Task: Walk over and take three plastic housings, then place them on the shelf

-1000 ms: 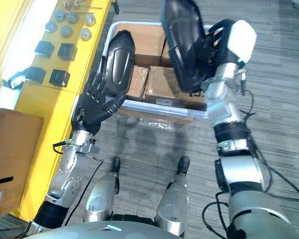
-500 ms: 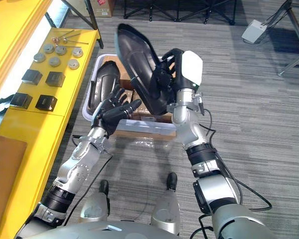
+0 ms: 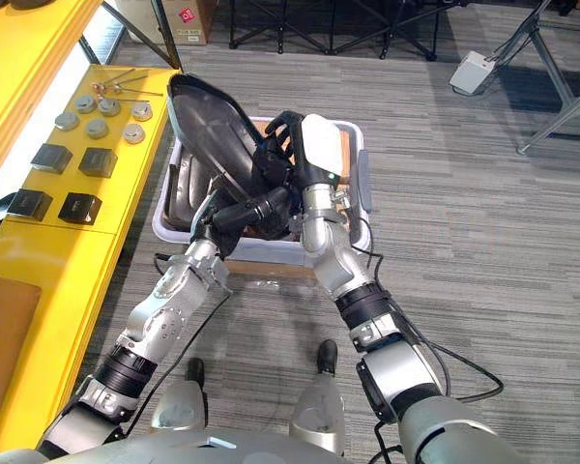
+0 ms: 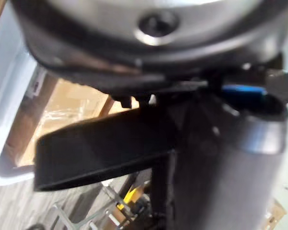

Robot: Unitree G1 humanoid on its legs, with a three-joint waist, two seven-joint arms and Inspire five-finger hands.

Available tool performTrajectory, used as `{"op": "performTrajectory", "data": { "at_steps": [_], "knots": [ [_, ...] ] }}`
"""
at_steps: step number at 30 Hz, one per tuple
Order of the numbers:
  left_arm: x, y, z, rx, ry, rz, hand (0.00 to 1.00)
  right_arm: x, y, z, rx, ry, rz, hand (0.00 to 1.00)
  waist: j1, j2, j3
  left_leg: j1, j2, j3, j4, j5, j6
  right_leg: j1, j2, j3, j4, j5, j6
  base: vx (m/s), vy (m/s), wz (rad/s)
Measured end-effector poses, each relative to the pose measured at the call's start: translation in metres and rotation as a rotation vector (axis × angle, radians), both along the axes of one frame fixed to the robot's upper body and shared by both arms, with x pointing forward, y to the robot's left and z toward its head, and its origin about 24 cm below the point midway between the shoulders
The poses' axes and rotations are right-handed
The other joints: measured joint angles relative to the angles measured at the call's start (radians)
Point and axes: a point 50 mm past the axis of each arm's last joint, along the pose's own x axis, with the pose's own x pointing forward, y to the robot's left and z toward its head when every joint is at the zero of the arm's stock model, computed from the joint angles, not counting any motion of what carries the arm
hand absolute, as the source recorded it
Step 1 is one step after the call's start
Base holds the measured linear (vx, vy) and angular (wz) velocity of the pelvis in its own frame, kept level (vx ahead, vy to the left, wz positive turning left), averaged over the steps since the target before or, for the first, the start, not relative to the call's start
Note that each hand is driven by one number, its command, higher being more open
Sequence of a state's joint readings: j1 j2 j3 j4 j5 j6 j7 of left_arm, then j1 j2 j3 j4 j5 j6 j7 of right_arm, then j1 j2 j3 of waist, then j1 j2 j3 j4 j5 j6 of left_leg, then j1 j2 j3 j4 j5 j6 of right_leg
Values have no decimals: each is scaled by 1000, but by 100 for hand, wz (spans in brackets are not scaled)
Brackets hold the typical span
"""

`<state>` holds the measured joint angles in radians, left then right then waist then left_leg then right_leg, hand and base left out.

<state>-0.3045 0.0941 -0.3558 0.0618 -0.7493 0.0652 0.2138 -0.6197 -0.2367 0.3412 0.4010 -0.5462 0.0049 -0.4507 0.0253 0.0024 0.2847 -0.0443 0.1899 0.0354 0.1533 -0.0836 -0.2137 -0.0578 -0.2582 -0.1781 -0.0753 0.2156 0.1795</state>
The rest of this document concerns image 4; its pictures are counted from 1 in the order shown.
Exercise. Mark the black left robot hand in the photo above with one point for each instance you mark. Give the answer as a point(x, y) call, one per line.
point(98, 148)

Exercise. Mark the white plastic bin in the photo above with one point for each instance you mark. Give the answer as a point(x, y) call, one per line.
point(7, 95)

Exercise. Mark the brown cardboard box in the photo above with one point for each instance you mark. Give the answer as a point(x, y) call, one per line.
point(69, 100)

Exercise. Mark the yellow shelf part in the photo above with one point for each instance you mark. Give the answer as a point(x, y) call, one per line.
point(130, 195)

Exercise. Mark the blue plastic part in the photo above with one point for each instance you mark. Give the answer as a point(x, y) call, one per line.
point(242, 90)

